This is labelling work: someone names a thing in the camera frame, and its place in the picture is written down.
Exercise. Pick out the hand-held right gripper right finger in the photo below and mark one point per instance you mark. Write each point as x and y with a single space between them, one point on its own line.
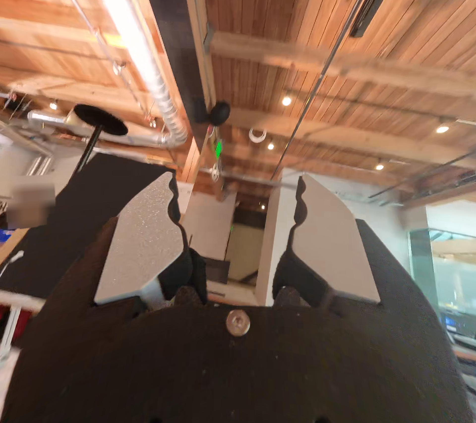
331 237

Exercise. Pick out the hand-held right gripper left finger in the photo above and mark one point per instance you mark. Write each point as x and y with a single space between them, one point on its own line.
145 237

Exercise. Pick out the white column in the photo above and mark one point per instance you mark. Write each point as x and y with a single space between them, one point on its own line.
277 215

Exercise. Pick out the black panel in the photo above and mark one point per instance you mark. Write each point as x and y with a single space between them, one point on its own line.
89 200

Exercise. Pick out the glass partition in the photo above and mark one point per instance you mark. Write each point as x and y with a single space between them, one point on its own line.
446 270

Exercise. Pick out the black round disc on pole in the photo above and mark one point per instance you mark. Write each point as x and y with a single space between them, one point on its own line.
100 118

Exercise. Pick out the metal ceiling pipe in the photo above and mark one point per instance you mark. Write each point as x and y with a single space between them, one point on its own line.
327 58

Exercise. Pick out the long ceiling light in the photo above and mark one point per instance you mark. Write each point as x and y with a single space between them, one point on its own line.
119 14

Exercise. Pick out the silver air duct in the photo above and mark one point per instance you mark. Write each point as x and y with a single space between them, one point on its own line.
111 125

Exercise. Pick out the black dome camera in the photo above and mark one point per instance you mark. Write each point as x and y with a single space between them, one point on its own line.
219 112

